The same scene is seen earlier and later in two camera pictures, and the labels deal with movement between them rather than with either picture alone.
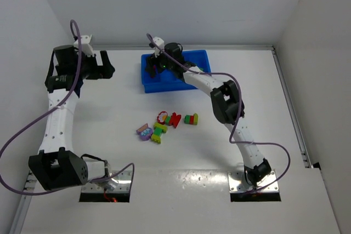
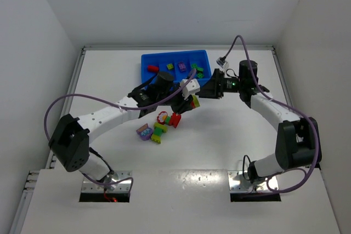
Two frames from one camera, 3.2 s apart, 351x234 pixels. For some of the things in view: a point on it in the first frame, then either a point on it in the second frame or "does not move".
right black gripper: [153, 64] → [216, 84]
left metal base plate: [120, 183] does not move
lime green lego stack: [158, 129] does not move
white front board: [186, 201] does not move
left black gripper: [96, 65] → [180, 105]
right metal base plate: [237, 182] does not move
